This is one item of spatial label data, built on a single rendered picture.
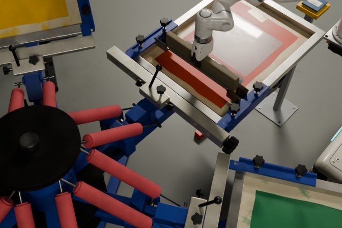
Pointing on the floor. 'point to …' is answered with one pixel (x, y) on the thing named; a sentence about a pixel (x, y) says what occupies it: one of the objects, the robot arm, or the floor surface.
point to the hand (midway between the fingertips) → (200, 61)
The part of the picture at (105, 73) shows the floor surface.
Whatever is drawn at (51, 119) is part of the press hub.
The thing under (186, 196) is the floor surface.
